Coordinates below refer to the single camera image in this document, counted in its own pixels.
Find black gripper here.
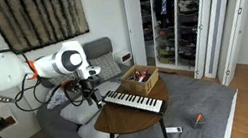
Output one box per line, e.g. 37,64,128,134
77,75,105,112

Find black white mini keyboard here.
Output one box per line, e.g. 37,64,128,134
100,81,169,126

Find large white pillow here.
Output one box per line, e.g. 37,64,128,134
56,79,128,129

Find small white pillow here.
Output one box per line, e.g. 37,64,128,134
75,114,120,138

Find grey checkered cushion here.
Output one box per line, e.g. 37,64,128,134
87,51,124,84
46,71,78,90

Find crumpled grey white cloth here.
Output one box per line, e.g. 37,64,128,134
43,85,71,111

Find round wooden side table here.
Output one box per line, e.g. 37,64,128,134
87,75,177,138

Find grey low sofa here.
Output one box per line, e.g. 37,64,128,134
29,61,144,138

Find wooden box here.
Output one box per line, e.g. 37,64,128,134
118,60,163,100

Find small white box device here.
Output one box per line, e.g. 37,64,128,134
112,49,135,69

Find grey sofa backrest cushion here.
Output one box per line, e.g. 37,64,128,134
81,36,115,61

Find red black items pile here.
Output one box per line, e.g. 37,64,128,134
130,68,152,85

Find white remote control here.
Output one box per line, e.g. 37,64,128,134
164,124,184,137

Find plain white wardrobe door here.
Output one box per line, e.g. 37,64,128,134
123,0,154,68

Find grey floor rug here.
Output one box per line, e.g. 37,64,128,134
79,60,247,138

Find hanging dark clothes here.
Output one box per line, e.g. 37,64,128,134
153,0,182,30

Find open white wardrobe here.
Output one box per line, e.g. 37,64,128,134
145,0,222,77

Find white door with grey panel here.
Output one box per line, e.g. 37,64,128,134
181,0,248,82

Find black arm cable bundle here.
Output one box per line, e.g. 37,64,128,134
0,37,88,121

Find shaggy beige black wall rug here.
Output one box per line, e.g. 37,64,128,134
0,0,92,57

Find orange handled tool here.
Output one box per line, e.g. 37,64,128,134
191,112,208,130

